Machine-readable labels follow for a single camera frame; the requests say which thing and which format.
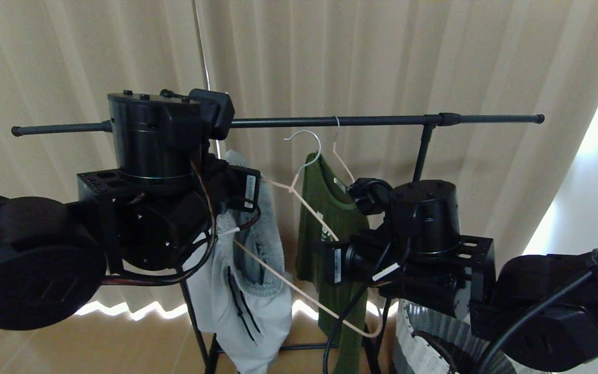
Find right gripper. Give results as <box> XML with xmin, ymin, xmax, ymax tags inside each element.
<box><xmin>320</xmin><ymin>229</ymin><xmax>471</xmax><ymax>318</ymax></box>

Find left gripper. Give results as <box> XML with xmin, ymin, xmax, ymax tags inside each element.
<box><xmin>120</xmin><ymin>158</ymin><xmax>262</xmax><ymax>271</ymax></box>

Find green shirt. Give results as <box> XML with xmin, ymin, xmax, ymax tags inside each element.
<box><xmin>295</xmin><ymin>153</ymin><xmax>383</xmax><ymax>374</ymax></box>

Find pale grey garment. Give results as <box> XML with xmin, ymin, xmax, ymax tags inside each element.
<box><xmin>182</xmin><ymin>151</ymin><xmax>293</xmax><ymax>374</ymax></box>

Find pink clothes hanger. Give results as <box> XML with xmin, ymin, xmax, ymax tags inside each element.
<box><xmin>332</xmin><ymin>117</ymin><xmax>356</xmax><ymax>183</ymax></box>
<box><xmin>234</xmin><ymin>130</ymin><xmax>384</xmax><ymax>339</ymax></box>

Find white laundry basket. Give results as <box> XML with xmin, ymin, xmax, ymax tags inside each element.
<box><xmin>392</xmin><ymin>299</ymin><xmax>551</xmax><ymax>374</ymax></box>

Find black clothes rack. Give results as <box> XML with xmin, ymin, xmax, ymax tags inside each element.
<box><xmin>11</xmin><ymin>113</ymin><xmax>545</xmax><ymax>374</ymax></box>

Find beige curtain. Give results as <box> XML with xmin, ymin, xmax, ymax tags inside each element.
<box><xmin>0</xmin><ymin>0</ymin><xmax>598</xmax><ymax>323</ymax></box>

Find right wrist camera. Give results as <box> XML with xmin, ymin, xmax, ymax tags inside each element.
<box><xmin>348</xmin><ymin>178</ymin><xmax>393</xmax><ymax>216</ymax></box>

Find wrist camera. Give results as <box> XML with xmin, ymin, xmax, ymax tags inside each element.
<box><xmin>348</xmin><ymin>178</ymin><xmax>393</xmax><ymax>216</ymax></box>
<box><xmin>189</xmin><ymin>88</ymin><xmax>236</xmax><ymax>141</ymax></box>

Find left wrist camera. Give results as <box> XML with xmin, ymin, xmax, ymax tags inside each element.
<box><xmin>189</xmin><ymin>88</ymin><xmax>236</xmax><ymax>141</ymax></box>

